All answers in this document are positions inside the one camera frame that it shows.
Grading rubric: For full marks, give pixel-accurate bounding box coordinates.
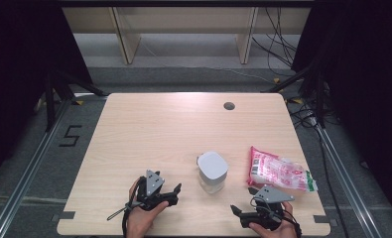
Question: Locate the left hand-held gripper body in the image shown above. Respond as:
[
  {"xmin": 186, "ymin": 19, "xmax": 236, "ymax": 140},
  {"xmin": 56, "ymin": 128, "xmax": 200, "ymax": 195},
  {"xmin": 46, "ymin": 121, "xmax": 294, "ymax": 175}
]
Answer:
[{"xmin": 136, "ymin": 170, "xmax": 180, "ymax": 211}]

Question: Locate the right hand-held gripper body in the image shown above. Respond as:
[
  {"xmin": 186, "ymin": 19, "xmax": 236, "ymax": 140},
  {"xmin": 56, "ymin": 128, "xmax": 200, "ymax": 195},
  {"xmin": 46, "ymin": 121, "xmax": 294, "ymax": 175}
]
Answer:
[{"xmin": 239, "ymin": 184, "xmax": 297, "ymax": 232}]

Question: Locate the pink and white plastic bag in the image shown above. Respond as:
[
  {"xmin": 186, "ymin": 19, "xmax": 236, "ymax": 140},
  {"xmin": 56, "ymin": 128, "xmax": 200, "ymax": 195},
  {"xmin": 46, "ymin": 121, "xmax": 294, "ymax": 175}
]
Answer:
[{"xmin": 246, "ymin": 146, "xmax": 319, "ymax": 193}]

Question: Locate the clear jar with white lid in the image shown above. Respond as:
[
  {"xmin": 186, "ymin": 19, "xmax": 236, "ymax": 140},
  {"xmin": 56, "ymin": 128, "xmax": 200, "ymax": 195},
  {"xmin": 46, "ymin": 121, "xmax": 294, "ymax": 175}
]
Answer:
[{"xmin": 196, "ymin": 151, "xmax": 230, "ymax": 195}]

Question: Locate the person's right hand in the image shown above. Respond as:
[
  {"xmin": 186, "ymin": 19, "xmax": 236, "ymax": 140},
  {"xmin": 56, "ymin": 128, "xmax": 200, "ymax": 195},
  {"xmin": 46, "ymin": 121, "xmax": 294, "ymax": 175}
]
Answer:
[{"xmin": 248, "ymin": 201, "xmax": 299, "ymax": 238}]

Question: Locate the person's left hand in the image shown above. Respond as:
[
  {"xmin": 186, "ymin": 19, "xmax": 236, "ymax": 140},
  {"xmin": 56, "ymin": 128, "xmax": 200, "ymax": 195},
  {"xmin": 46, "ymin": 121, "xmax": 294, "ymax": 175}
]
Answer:
[{"xmin": 126, "ymin": 178, "xmax": 170, "ymax": 238}]

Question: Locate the black metal stand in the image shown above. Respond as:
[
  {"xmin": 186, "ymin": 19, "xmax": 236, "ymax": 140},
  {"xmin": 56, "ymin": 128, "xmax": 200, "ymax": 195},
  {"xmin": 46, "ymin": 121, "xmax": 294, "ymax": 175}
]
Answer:
[
  {"xmin": 44, "ymin": 68, "xmax": 109, "ymax": 133},
  {"xmin": 262, "ymin": 62, "xmax": 327, "ymax": 129}
]

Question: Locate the black curtain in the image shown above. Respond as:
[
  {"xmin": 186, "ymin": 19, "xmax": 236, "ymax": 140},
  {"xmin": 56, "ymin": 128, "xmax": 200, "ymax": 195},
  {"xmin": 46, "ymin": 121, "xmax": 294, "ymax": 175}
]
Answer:
[
  {"xmin": 291, "ymin": 0, "xmax": 392, "ymax": 219},
  {"xmin": 0, "ymin": 0, "xmax": 93, "ymax": 189}
]

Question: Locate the light wooden shelf unit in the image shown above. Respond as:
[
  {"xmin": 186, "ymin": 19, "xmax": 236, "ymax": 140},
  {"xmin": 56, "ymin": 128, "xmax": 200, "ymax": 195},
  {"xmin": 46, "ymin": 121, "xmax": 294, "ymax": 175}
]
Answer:
[{"xmin": 62, "ymin": 6, "xmax": 313, "ymax": 65}]

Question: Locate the grey looped cord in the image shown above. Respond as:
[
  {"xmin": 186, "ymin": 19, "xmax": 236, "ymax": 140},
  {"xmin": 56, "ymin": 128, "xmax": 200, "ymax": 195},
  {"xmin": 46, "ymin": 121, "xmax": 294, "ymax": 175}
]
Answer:
[{"xmin": 106, "ymin": 201, "xmax": 145, "ymax": 221}]

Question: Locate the black table edge bracket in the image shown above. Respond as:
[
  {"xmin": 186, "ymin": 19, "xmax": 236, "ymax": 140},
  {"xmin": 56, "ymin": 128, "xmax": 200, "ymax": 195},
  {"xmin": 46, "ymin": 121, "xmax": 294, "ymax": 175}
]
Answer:
[
  {"xmin": 50, "ymin": 210, "xmax": 76, "ymax": 223},
  {"xmin": 313, "ymin": 214, "xmax": 332, "ymax": 224}
]

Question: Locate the aluminium floor rail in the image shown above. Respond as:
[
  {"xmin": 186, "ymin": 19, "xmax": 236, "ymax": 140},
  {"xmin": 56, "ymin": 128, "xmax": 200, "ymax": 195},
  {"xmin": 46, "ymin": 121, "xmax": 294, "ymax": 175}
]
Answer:
[
  {"xmin": 315, "ymin": 124, "xmax": 380, "ymax": 238},
  {"xmin": 0, "ymin": 98, "xmax": 74, "ymax": 238}
]

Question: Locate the tangle of floor cables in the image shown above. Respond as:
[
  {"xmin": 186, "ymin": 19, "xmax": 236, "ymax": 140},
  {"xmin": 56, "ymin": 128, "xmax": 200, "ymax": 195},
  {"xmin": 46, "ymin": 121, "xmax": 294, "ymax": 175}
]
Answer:
[{"xmin": 288, "ymin": 98, "xmax": 341, "ymax": 131}]

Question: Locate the bundle of black cables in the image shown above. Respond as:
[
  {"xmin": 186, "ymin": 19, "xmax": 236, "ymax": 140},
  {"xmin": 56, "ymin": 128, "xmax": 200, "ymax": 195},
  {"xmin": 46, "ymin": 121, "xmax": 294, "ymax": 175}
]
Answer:
[{"xmin": 251, "ymin": 6, "xmax": 300, "ymax": 77}]

